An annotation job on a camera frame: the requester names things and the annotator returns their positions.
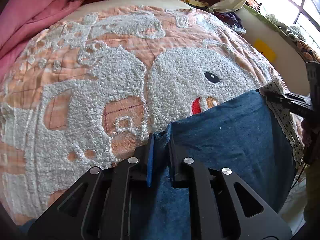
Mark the blue denim pants lace hem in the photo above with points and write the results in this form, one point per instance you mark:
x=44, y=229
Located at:
x=240, y=160

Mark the peach white tufted bedspread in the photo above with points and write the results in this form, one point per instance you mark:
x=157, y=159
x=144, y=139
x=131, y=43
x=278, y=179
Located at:
x=88, y=90

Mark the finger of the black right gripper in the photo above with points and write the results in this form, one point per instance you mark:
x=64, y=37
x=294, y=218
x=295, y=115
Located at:
x=273, y=96

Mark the purple garment by bed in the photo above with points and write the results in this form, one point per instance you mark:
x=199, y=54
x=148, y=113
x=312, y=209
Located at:
x=231, y=18

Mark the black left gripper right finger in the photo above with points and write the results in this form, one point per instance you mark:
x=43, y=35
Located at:
x=176, y=156

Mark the pink folded quilt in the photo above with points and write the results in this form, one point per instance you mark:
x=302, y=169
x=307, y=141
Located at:
x=21, y=20

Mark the window with dark frame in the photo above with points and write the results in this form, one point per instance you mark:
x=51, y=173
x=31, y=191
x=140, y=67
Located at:
x=302, y=13

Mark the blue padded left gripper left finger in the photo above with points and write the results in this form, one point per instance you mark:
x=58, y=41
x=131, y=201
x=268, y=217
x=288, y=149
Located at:
x=149, y=158

